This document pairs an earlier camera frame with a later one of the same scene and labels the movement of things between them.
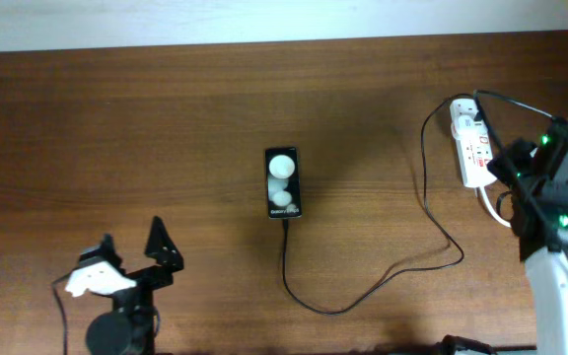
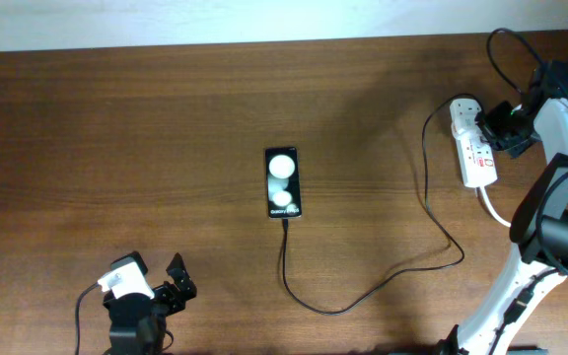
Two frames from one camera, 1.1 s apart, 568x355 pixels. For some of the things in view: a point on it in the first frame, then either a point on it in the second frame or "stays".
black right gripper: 518,149 to 486,121
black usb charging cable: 295,298 stays
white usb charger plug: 462,112 stays
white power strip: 475,151 stays
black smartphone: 283,182 stays
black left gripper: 158,275 to 176,301
